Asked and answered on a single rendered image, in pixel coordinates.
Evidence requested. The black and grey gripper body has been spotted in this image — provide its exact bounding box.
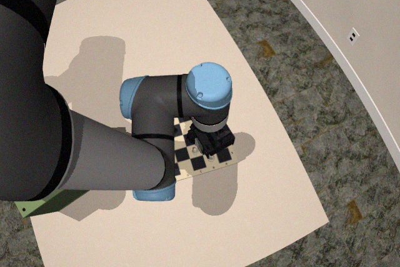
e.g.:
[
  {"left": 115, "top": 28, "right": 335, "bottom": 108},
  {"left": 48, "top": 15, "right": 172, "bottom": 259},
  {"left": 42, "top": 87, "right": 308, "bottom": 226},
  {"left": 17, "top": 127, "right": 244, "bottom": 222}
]
[{"left": 190, "top": 123, "right": 235, "bottom": 159}]

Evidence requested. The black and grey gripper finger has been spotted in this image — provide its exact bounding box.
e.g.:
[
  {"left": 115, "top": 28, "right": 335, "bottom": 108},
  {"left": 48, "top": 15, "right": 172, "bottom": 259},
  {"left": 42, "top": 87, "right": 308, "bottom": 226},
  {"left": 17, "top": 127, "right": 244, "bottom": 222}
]
[{"left": 187, "top": 129, "right": 203, "bottom": 151}]

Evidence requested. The cream and black chessboard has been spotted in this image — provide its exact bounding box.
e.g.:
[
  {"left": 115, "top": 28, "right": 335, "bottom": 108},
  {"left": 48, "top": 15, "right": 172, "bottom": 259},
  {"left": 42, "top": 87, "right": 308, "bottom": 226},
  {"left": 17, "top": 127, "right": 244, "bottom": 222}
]
[{"left": 174, "top": 117, "right": 238, "bottom": 181}]

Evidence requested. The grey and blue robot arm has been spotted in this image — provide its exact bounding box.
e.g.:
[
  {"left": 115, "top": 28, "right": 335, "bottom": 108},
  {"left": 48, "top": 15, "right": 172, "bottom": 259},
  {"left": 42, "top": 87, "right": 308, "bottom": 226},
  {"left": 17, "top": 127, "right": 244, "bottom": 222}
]
[{"left": 0, "top": 0, "right": 233, "bottom": 201}]

